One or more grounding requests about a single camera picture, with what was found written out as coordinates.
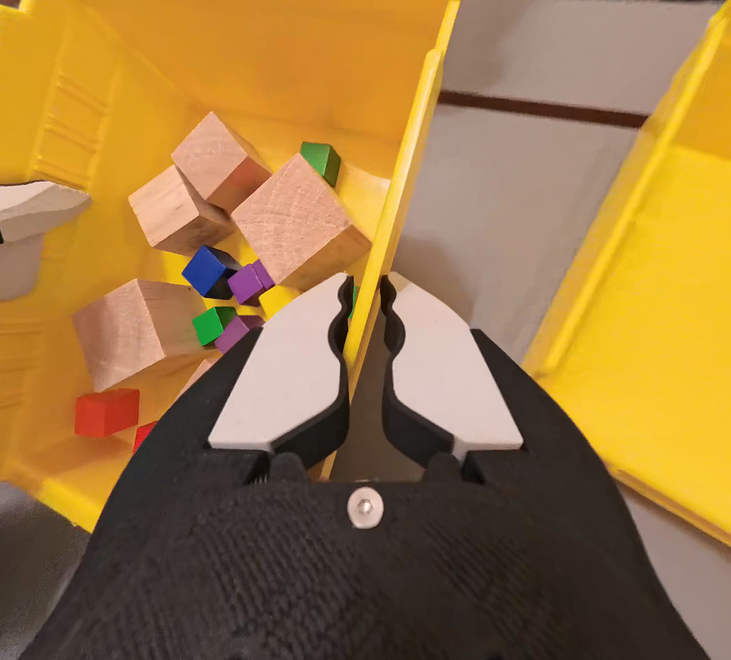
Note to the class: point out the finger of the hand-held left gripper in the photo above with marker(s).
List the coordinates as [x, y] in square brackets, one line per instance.
[28, 208]

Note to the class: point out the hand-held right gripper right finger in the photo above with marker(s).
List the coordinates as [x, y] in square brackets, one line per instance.
[445, 380]

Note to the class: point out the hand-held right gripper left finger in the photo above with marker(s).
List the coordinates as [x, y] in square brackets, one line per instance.
[285, 374]

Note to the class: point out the large wooden cube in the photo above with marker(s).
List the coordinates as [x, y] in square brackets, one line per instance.
[291, 220]
[131, 328]
[171, 208]
[214, 157]
[197, 377]

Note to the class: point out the pile of small coloured cubes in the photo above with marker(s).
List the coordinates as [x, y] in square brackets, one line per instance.
[205, 268]

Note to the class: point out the yellow plastic box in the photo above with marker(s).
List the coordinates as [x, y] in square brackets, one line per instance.
[657, 271]
[228, 43]

